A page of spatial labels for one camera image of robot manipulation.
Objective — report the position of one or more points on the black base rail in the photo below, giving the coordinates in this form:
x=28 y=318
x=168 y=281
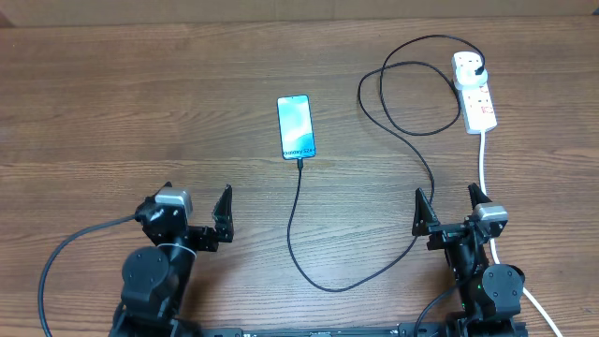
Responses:
x=401 y=330

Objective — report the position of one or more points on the white charger plug adapter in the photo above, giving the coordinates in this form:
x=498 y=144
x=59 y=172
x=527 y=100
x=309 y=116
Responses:
x=465 y=78

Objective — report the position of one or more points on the white power strip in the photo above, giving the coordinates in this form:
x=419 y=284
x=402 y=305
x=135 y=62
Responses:
x=477 y=108

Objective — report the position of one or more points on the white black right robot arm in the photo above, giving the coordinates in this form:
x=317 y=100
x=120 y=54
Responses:
x=489 y=293

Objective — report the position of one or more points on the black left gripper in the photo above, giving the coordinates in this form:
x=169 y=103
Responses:
x=207 y=240

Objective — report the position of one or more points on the blue Galaxy smartphone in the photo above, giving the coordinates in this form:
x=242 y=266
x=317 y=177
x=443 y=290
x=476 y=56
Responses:
x=296 y=127

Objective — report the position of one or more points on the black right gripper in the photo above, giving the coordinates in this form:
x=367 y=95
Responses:
x=426 y=225

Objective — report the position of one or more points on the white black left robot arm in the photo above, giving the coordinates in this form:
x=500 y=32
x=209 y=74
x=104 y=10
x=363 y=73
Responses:
x=155 y=277

